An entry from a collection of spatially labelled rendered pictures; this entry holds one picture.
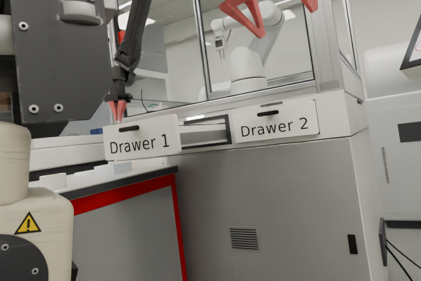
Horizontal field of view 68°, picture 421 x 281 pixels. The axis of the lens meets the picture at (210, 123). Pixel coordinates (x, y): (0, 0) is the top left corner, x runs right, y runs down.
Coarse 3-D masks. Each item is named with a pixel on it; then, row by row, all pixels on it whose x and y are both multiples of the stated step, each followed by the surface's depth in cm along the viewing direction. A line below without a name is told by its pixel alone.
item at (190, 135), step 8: (184, 128) 94; (192, 128) 98; (200, 128) 102; (208, 128) 106; (216, 128) 111; (224, 128) 116; (184, 136) 93; (192, 136) 97; (200, 136) 101; (208, 136) 105; (216, 136) 110; (224, 136) 115; (184, 144) 92; (192, 144) 96
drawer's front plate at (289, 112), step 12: (264, 108) 107; (276, 108) 105; (288, 108) 103; (300, 108) 101; (312, 108) 99; (240, 120) 112; (252, 120) 109; (264, 120) 107; (276, 120) 105; (288, 120) 103; (300, 120) 101; (312, 120) 99; (240, 132) 112; (264, 132) 107; (276, 132) 105; (288, 132) 103; (300, 132) 101; (312, 132) 99
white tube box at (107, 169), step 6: (120, 162) 127; (126, 162) 122; (96, 168) 116; (102, 168) 115; (108, 168) 114; (114, 168) 114; (120, 168) 118; (126, 168) 121; (96, 174) 116; (102, 174) 115; (108, 174) 114; (114, 174) 113
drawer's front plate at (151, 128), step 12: (144, 120) 92; (156, 120) 90; (168, 120) 88; (108, 132) 100; (132, 132) 95; (144, 132) 92; (156, 132) 90; (168, 132) 88; (108, 144) 100; (120, 144) 97; (156, 144) 90; (168, 144) 88; (180, 144) 88; (108, 156) 100; (120, 156) 97; (132, 156) 95
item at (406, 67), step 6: (420, 18) 87; (420, 24) 85; (414, 30) 86; (420, 30) 84; (414, 36) 84; (414, 42) 83; (408, 48) 83; (408, 54) 82; (408, 60) 81; (414, 60) 79; (420, 60) 77; (402, 66) 81; (408, 66) 79; (414, 66) 78; (420, 66) 77; (402, 72) 82; (408, 72) 80; (414, 72) 80; (420, 72) 79; (408, 78) 82; (414, 78) 81
